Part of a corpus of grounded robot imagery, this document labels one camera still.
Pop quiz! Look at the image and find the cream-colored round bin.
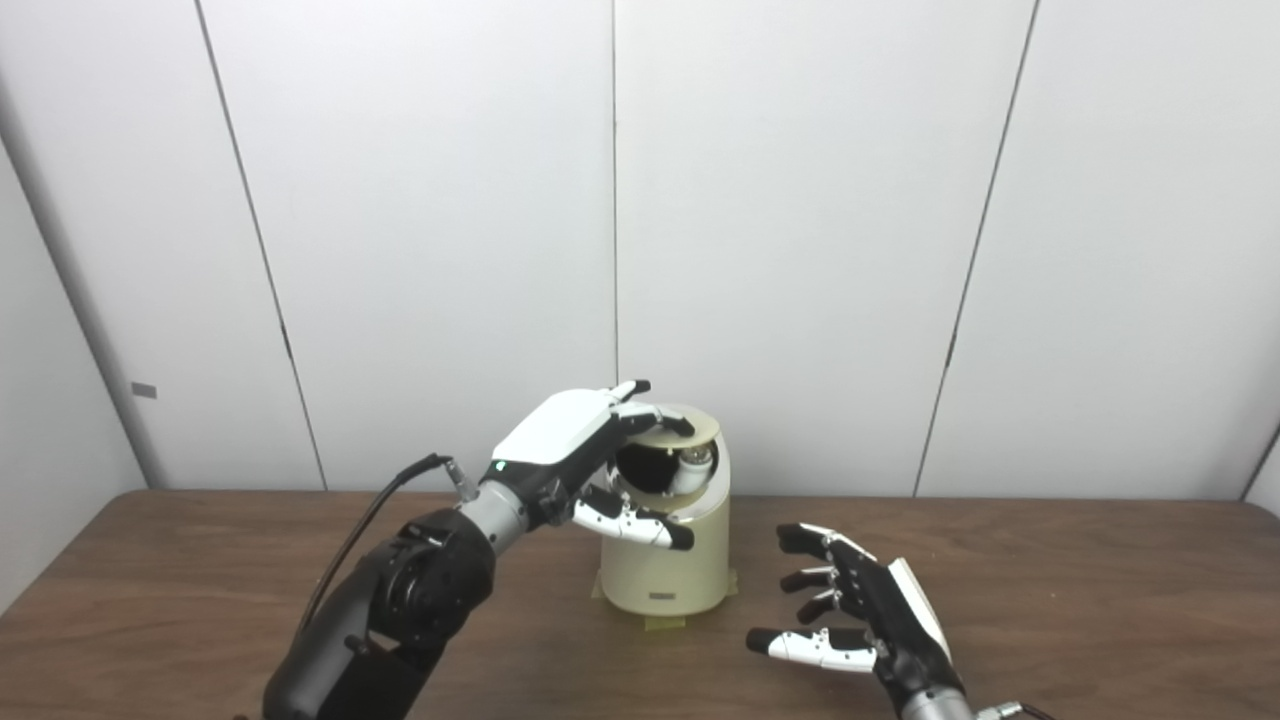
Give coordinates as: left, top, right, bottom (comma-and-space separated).
597, 403, 731, 616

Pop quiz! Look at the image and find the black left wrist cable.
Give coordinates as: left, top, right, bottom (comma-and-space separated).
295, 453, 481, 641

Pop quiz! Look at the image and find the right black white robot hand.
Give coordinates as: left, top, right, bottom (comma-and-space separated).
745, 522, 967, 716

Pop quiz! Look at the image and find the cream round bin lid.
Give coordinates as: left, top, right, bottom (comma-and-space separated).
620, 405, 721, 451

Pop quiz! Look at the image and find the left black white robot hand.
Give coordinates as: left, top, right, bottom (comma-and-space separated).
490, 379, 697, 552

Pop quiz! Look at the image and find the small white plastic bottle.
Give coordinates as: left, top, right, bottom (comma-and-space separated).
668, 447, 717, 496

